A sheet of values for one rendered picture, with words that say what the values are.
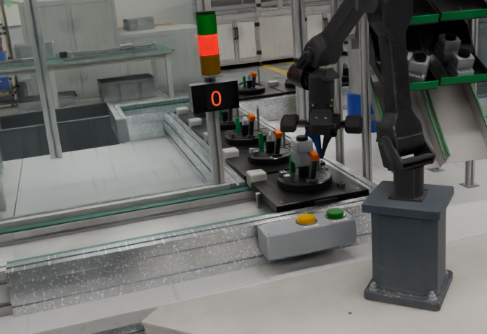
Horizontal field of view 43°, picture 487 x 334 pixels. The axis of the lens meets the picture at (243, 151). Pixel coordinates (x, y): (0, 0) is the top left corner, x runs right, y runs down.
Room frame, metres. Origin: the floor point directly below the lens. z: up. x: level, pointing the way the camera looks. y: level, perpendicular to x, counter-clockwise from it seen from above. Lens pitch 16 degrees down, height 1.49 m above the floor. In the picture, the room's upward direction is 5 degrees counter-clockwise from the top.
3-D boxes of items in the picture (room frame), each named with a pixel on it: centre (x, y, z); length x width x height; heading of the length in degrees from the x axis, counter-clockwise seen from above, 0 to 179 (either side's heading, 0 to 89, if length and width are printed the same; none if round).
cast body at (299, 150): (1.52, -0.15, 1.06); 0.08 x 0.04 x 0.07; 16
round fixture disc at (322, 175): (1.51, -0.15, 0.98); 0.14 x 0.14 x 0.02
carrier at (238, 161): (1.75, -0.08, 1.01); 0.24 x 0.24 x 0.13; 16
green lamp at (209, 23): (1.57, 0.07, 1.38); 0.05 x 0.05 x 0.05
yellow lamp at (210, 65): (1.57, 0.07, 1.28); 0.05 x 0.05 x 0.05
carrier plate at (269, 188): (1.51, -0.15, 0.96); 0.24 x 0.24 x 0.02; 16
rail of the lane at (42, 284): (1.28, 0.07, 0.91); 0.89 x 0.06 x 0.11; 106
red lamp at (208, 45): (1.57, 0.07, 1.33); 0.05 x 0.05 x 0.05
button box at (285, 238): (1.28, -0.13, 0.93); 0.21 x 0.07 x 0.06; 106
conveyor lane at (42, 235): (1.45, 0.15, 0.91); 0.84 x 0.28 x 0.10; 106
